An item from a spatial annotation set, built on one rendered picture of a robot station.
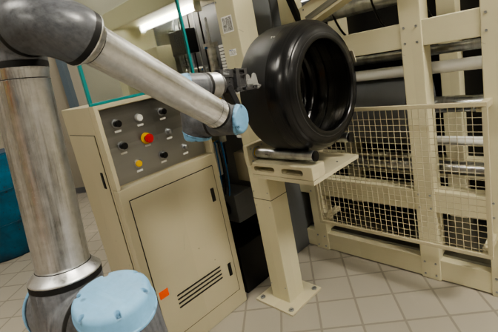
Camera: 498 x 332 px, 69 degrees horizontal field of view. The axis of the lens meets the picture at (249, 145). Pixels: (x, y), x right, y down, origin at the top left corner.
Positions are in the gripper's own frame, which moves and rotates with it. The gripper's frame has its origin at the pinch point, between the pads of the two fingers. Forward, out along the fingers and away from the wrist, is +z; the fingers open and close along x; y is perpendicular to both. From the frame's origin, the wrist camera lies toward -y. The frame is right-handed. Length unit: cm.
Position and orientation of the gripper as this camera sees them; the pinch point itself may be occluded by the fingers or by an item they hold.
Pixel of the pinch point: (258, 87)
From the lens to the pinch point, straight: 141.1
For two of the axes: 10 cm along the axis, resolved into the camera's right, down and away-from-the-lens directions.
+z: 7.1, -1.7, 6.8
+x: -6.9, -0.3, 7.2
